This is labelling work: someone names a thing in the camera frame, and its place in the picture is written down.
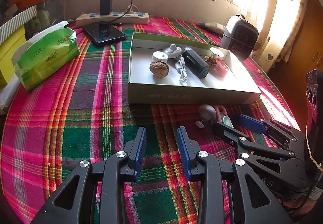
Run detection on pink clip with green pad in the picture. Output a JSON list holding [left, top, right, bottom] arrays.
[[215, 105, 234, 128]]

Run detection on white mushroom toy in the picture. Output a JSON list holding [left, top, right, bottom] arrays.
[[195, 105, 217, 129]]

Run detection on black rectangular device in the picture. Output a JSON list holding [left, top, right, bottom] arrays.
[[182, 47, 210, 79]]

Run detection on brown walnut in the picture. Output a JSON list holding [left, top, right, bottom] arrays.
[[149, 61, 169, 78], [203, 55, 217, 70]]

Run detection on wooden cabinet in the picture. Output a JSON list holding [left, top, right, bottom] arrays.
[[269, 0, 322, 131]]

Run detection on plaid bed cloth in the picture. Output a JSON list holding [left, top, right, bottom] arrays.
[[0, 16, 301, 224]]

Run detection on brown walnut in tray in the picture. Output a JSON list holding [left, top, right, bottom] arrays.
[[203, 55, 217, 70]]

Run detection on grey mini heater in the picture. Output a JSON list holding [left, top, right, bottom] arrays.
[[221, 14, 259, 60]]

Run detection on green white cardboard tray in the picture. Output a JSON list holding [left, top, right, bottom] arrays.
[[128, 32, 261, 105]]

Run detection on grey white spinning top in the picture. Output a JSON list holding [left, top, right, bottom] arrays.
[[163, 44, 182, 60]]

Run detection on grey pen tool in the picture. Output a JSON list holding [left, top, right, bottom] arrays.
[[198, 22, 226, 35]]

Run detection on white round jar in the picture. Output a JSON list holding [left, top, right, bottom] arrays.
[[152, 51, 168, 63]]

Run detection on heart pattern curtain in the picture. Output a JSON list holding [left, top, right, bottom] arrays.
[[235, 0, 307, 72]]

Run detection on yellow box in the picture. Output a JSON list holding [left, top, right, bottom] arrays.
[[0, 26, 26, 87]]

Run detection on green tissue pack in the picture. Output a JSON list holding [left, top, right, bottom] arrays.
[[12, 21, 80, 92]]

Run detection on black smartphone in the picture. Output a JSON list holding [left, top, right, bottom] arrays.
[[83, 21, 126, 46]]

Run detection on white power strip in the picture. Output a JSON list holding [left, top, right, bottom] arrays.
[[76, 12, 150, 27]]

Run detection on striped box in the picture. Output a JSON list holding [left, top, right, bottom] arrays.
[[0, 5, 37, 44]]

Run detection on black charger adapter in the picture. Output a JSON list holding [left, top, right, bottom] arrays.
[[99, 0, 113, 15]]

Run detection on white coiled cable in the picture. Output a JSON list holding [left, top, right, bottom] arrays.
[[174, 54, 189, 86]]

